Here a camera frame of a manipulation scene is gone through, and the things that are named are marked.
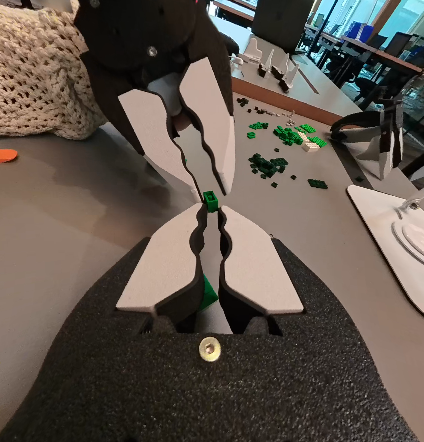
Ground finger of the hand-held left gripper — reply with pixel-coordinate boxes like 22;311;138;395
178;56;237;197
118;88;204;204

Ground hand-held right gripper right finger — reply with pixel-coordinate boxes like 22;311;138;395
216;205;305;335

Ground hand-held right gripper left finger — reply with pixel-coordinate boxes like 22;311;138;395
115;203;207;334

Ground person's left forearm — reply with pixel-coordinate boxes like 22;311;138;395
0;0;110;140

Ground scattered small black lego pieces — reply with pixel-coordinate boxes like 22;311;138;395
237;98;268;115

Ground large green lego figure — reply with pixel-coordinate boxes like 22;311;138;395
198;273;219;313

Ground small grey lego pieces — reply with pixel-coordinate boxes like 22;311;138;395
267;109;297;127

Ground pile of bright green lego pieces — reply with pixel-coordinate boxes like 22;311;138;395
272;122;328;149

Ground small white stand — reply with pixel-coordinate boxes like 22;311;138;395
244;37;265;63

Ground white wedge part black base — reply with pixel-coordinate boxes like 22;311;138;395
271;53;289;81
279;63;300;93
258;49;275;77

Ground grey table wooden edge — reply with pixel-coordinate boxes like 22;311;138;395
212;0;359;128

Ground white book stand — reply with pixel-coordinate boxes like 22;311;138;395
347;180;424;325

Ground black and white device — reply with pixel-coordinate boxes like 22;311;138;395
330;97;404;180

